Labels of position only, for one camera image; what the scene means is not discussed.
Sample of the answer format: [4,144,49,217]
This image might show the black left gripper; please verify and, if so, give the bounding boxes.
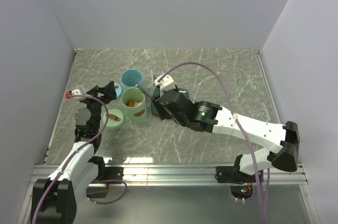
[82,81,116,130]

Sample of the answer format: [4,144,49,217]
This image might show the blue canister lid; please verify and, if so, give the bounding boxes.
[114,82,124,100]

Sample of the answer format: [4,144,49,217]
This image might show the orange toy bun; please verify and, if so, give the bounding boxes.
[128,99,134,107]

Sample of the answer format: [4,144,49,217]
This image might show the white bun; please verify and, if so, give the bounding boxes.
[133,101,142,107]

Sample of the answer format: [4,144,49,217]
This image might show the metal tongs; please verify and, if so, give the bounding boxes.
[137,76,160,100]

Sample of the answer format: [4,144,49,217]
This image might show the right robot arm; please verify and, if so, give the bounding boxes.
[152,89,300,183]

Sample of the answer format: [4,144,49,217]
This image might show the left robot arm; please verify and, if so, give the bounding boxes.
[30,81,117,223]

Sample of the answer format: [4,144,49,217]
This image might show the teal square plate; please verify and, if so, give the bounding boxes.
[151,87,189,120]

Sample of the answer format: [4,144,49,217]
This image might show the green canister lid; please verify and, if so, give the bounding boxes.
[102,109,126,130]

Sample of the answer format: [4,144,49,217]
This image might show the green cylindrical canister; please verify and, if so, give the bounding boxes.
[121,88,147,123]

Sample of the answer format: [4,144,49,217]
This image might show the blue cylindrical canister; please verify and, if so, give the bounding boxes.
[120,69,144,91]

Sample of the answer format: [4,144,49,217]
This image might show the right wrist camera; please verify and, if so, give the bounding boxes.
[154,75,176,93]

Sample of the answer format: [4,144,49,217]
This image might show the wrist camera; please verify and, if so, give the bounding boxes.
[154,75,176,93]
[65,85,86,100]

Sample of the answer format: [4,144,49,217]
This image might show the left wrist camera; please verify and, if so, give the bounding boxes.
[65,85,86,100]

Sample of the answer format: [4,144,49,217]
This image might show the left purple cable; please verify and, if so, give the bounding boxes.
[30,94,128,224]

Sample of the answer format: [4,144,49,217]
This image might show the purple cable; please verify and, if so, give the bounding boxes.
[158,61,271,224]
[30,94,128,224]

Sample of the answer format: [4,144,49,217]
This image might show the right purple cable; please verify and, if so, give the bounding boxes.
[158,61,271,224]

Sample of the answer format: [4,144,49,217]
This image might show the aluminium rail frame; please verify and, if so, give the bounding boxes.
[19,48,320,223]

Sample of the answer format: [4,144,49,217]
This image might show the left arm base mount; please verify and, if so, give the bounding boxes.
[86,156,127,205]

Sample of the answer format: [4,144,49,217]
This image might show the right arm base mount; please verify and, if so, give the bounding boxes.
[215,165,266,200]

